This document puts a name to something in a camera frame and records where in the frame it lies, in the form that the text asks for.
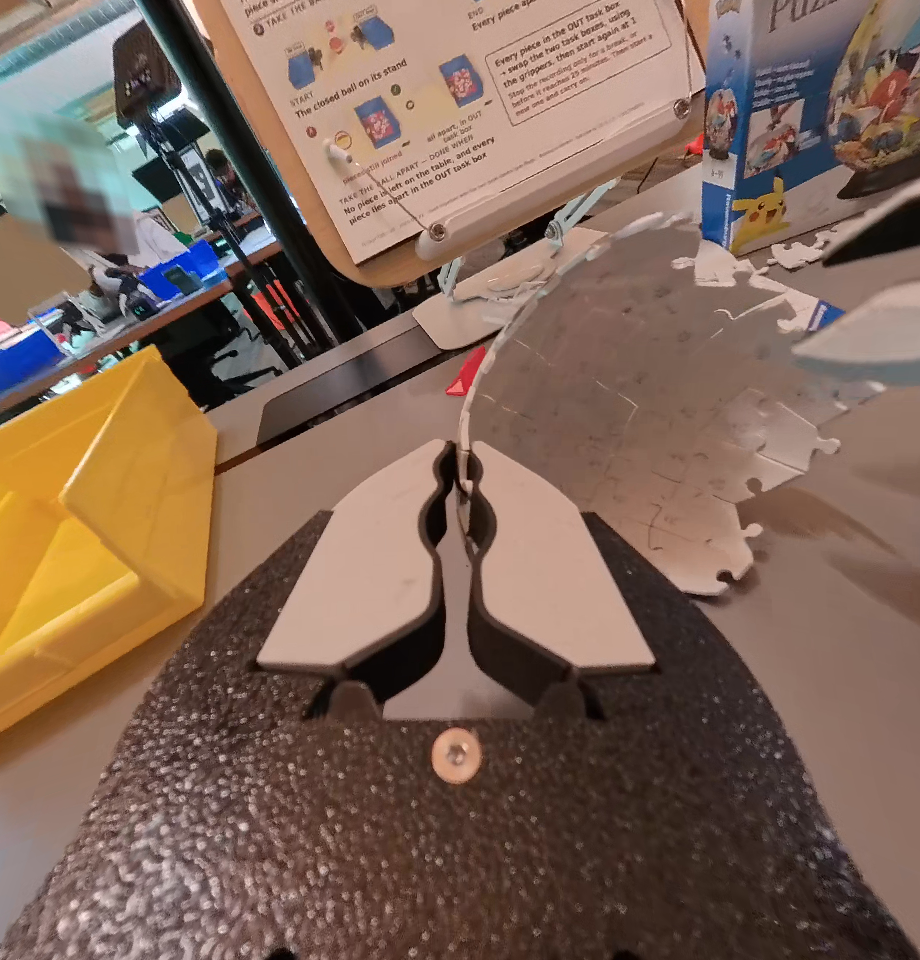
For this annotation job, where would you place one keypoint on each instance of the yellow plastic bin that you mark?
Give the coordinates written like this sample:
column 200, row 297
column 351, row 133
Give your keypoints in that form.
column 129, row 465

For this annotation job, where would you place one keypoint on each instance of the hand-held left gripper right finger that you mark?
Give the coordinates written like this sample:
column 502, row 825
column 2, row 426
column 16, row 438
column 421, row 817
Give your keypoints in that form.
column 557, row 585

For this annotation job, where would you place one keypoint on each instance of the printed instruction sheet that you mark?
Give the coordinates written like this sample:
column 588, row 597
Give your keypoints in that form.
column 460, row 112

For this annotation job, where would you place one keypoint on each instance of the small red plastic block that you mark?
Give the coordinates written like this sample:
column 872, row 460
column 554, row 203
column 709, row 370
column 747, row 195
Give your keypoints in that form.
column 466, row 375

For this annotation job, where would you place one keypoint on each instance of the blue puzzle box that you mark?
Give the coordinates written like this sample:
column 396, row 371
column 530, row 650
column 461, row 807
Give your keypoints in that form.
column 790, row 127

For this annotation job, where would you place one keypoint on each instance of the folded paper instruction leaflet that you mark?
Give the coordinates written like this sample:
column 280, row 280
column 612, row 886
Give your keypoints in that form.
column 824, row 315

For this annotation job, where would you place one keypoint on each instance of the long wooden workbench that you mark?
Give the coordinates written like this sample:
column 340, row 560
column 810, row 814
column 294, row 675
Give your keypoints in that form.
column 129, row 322

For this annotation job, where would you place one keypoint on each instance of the blue plastic bin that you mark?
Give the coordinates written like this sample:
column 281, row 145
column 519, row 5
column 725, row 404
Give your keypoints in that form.
column 17, row 360
column 193, row 266

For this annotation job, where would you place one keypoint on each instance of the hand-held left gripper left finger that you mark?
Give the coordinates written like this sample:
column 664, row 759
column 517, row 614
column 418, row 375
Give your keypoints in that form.
column 362, row 585

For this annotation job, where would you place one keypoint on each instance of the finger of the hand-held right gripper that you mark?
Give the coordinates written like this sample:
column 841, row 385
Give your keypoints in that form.
column 887, row 337
column 895, row 217

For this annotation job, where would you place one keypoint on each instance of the instruction sheet on board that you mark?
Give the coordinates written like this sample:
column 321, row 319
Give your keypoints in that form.
column 377, row 274

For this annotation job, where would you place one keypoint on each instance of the partly built puzzle ball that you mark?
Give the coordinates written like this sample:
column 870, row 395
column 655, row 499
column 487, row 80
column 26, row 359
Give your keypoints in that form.
column 617, row 420

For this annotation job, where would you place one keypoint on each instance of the white stand base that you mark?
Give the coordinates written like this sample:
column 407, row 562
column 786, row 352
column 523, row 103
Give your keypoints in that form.
column 467, row 307

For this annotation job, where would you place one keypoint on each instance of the puzzle pieces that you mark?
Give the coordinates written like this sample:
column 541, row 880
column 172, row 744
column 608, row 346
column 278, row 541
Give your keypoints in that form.
column 805, row 251

